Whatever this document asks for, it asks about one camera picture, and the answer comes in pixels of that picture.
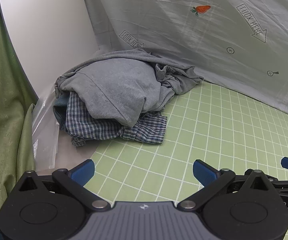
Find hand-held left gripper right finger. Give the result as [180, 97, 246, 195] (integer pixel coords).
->
[178, 159, 280, 210]

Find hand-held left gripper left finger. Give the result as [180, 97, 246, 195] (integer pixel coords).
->
[17, 159, 111, 210]

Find grey sweatshirt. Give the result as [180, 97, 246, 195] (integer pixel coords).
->
[58, 57, 165, 128]

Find blue plaid shirt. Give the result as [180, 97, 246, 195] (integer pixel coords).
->
[65, 91, 168, 147]

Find clear plastic bag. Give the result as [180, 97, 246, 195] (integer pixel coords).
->
[31, 90, 67, 170]

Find blue denim garment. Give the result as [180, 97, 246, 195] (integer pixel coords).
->
[53, 94, 71, 131]

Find grey elastic-waist garment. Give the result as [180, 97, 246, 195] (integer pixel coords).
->
[55, 49, 204, 113]

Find green curtain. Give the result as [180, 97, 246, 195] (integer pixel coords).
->
[0, 0, 38, 230]

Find grey carrot-print quilt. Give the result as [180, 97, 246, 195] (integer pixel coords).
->
[79, 0, 288, 119]

